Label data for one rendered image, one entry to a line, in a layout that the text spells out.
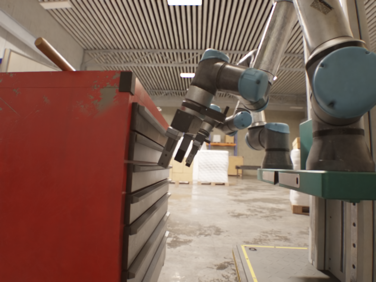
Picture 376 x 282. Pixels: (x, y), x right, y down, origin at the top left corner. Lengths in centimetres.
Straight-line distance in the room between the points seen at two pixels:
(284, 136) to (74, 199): 88
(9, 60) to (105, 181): 275
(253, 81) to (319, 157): 24
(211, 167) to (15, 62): 658
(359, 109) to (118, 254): 56
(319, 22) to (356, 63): 13
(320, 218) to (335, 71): 68
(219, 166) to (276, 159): 694
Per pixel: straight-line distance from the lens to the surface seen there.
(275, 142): 103
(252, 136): 115
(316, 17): 54
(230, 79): 52
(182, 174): 772
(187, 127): 51
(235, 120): 94
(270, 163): 101
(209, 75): 55
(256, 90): 50
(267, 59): 66
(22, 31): 1152
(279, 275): 94
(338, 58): 46
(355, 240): 81
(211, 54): 57
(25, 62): 321
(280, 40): 69
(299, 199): 380
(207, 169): 790
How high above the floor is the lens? 72
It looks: 7 degrees up
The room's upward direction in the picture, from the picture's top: 2 degrees clockwise
